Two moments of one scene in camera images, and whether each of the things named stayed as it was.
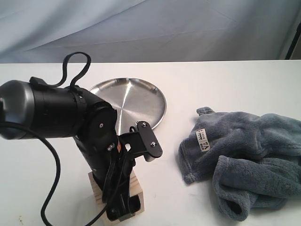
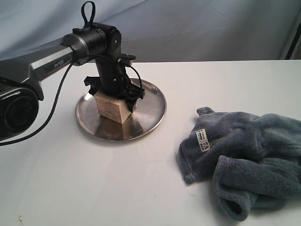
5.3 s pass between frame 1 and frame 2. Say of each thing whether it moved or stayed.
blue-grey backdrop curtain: stayed
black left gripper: moved
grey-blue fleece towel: stayed
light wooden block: moved
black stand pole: stayed
